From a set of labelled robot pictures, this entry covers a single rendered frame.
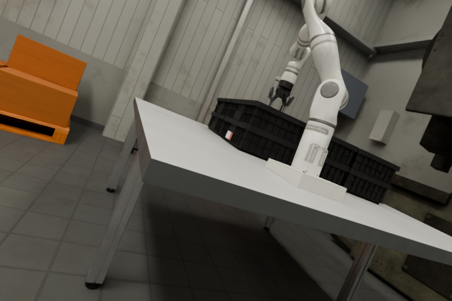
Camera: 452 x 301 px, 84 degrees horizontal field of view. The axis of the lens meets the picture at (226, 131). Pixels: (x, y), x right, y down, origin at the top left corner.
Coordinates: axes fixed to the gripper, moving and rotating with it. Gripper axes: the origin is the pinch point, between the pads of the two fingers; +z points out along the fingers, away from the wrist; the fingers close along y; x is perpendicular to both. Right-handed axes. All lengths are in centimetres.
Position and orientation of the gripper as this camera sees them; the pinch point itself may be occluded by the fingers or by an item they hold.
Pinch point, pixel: (276, 107)
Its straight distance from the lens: 135.7
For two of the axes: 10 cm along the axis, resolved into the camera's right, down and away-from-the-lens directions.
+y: 9.0, 3.7, 2.3
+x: -1.9, -1.3, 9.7
